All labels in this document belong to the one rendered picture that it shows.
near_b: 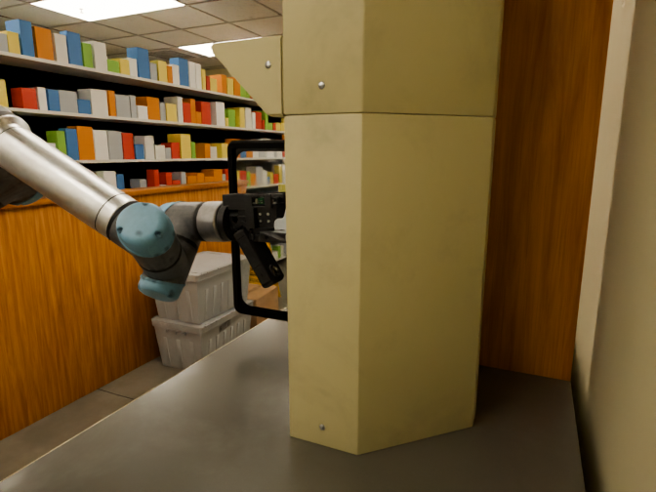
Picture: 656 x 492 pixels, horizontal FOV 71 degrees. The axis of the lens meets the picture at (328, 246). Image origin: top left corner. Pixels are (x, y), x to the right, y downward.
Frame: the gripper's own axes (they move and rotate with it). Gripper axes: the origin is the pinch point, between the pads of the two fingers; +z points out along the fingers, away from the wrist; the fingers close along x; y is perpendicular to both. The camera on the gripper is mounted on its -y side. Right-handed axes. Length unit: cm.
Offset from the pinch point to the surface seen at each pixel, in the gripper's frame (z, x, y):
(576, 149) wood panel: 37.3, 23.1, 12.2
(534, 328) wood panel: 31.6, 23.4, -21.0
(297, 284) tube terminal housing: 1.1, -13.8, -4.9
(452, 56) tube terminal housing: 21.0, -5.2, 24.4
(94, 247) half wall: -197, 110, -27
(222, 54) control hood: -8.3, -14.1, 26.9
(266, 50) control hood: -1.3, -14.1, 26.4
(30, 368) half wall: -200, 67, -82
